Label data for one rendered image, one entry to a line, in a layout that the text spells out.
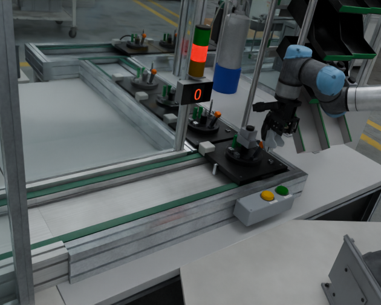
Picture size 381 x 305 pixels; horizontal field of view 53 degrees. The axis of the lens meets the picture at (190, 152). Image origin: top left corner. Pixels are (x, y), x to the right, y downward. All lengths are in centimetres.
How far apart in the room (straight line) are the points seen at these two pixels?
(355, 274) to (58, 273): 72
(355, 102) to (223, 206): 49
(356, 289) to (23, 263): 76
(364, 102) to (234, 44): 117
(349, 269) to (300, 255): 23
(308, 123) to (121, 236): 91
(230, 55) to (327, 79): 120
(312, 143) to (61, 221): 98
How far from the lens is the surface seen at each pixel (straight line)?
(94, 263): 104
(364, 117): 321
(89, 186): 124
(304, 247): 130
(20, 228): 84
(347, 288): 109
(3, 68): 67
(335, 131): 173
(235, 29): 223
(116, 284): 106
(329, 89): 113
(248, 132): 137
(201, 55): 124
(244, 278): 113
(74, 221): 114
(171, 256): 113
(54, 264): 101
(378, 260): 103
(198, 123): 158
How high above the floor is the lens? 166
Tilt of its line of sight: 30 degrees down
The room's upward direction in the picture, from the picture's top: 10 degrees clockwise
